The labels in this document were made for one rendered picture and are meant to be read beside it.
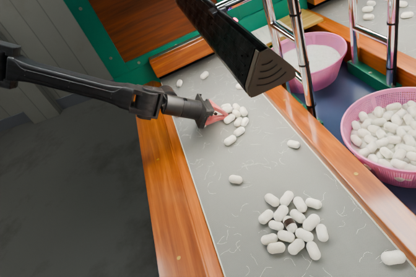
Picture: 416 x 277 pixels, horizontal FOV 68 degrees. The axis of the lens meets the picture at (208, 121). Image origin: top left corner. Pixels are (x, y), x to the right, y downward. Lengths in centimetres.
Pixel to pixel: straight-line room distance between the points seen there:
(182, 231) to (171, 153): 26
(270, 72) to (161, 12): 80
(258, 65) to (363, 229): 37
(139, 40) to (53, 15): 189
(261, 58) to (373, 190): 36
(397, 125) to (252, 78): 46
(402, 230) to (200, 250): 37
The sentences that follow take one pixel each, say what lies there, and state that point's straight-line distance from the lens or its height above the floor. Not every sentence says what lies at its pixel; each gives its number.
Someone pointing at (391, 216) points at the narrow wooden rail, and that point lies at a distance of 66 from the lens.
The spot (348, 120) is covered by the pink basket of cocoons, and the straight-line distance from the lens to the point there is 84.
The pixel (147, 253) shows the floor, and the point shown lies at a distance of 173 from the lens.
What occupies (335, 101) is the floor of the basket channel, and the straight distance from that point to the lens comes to 102.
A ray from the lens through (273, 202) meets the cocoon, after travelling 69.
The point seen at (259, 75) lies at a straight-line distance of 47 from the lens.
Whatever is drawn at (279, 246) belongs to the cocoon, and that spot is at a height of 76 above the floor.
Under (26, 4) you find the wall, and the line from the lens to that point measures 312.
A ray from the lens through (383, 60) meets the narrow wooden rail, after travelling 102.
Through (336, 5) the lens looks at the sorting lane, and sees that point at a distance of 144.
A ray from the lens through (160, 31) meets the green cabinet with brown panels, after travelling 124.
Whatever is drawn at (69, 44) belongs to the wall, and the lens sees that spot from 314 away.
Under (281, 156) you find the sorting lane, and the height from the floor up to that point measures 74.
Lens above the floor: 132
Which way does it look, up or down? 37 degrees down
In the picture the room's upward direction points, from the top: 24 degrees counter-clockwise
